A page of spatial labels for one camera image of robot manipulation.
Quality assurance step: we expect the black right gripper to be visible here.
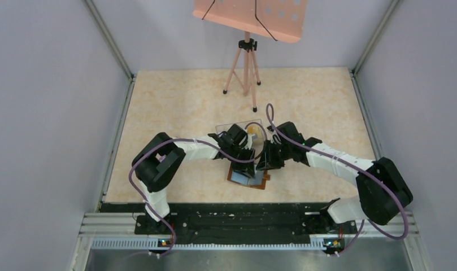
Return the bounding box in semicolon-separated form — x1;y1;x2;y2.
256;139;292;171

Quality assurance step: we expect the pink music stand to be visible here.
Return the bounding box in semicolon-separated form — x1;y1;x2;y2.
193;0;308;112

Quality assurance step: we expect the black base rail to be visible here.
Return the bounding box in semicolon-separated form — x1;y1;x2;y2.
134;203;357;245

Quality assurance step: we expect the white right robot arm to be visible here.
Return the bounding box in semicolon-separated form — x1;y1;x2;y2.
256;121;414;233

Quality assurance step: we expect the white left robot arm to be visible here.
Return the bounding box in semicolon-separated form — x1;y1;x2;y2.
129;124;255;233

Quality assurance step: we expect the brown leather card holder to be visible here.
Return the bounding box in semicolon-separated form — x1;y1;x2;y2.
227;167;271;190

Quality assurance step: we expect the clear plastic card box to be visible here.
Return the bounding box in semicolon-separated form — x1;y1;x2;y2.
215;119;267;151

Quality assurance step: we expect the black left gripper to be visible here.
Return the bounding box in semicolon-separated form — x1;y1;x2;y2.
227;145;255;179

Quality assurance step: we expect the gold VIP card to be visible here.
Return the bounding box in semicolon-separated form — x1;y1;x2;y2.
247;125;260;137

